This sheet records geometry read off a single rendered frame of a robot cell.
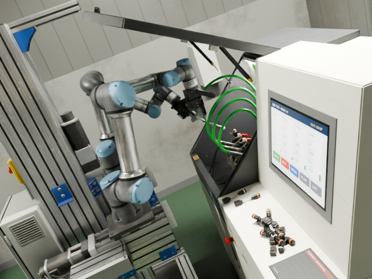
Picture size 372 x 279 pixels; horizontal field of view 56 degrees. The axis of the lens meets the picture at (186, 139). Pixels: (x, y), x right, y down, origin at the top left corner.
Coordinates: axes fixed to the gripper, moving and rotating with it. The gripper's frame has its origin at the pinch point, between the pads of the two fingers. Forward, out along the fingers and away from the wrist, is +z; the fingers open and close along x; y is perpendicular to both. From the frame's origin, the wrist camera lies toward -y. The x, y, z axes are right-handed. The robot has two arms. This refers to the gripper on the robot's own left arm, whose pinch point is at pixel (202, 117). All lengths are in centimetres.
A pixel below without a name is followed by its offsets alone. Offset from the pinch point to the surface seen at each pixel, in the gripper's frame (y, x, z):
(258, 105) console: -36, 33, 26
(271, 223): -10, 63, 60
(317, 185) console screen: -38, 71, 61
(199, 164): 26.3, 0.9, 13.9
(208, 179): 19.7, 17.7, 25.5
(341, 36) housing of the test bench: -76, 7, 36
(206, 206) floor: 120, -102, 27
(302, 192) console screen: -29, 63, 60
